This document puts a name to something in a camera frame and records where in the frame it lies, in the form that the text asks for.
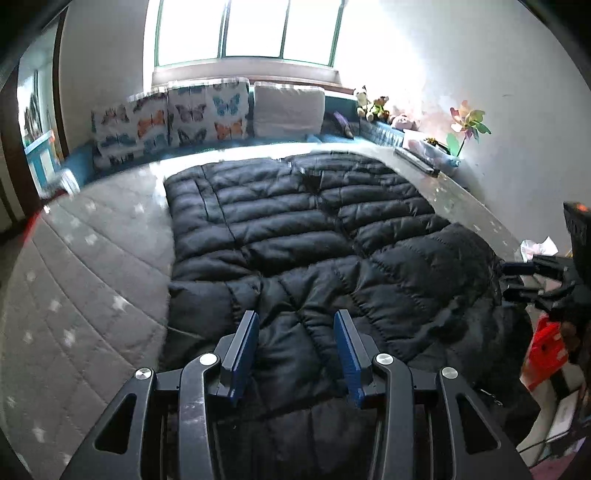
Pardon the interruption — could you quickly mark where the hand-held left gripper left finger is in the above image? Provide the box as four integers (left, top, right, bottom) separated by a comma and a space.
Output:
60, 310, 260, 480

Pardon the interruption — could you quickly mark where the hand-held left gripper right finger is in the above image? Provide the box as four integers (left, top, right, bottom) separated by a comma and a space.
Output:
333, 309, 532, 480

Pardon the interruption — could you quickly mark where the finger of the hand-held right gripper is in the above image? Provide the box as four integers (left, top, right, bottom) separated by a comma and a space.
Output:
501, 256, 575, 280
502, 284, 578, 319

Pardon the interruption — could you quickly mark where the black down jacket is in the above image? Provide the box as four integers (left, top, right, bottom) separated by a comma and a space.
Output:
161, 150, 543, 480

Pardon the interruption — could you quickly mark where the white plastic bag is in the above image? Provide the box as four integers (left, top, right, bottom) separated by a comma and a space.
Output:
519, 236, 559, 257

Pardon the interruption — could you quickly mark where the red bag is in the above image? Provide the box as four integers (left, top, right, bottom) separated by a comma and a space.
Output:
529, 318, 571, 388

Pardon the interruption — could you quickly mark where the clear plastic storage box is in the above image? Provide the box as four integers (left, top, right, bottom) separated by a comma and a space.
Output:
402, 129, 462, 167

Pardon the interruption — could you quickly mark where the colourful pinwheel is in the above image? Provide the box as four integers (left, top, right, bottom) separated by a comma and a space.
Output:
445, 99, 491, 158

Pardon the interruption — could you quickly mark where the blue sofa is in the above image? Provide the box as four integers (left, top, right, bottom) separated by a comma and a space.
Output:
62, 88, 462, 185

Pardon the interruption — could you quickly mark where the purple folded umbrella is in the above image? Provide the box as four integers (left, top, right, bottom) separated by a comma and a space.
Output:
333, 112, 355, 139

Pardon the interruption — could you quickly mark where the white panda plush toy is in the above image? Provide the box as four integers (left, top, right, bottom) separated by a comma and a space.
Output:
355, 85, 374, 118

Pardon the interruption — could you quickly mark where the butterfly print cushion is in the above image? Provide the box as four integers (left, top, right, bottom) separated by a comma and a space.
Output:
167, 78, 251, 148
91, 92, 169, 169

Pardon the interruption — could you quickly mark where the white pillow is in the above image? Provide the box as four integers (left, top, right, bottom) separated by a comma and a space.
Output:
253, 82, 326, 139

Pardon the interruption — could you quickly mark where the white lace sofa cover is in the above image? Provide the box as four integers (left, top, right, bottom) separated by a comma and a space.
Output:
51, 168, 81, 197

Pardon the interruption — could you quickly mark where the blue kitchen cabinet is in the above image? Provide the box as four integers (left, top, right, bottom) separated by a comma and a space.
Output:
25, 131, 63, 195

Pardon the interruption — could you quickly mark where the green framed window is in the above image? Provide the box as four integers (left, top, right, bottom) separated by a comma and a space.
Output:
152, 0, 349, 70

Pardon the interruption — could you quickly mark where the dark wooden door frame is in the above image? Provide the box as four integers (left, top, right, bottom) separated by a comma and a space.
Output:
0, 9, 70, 227

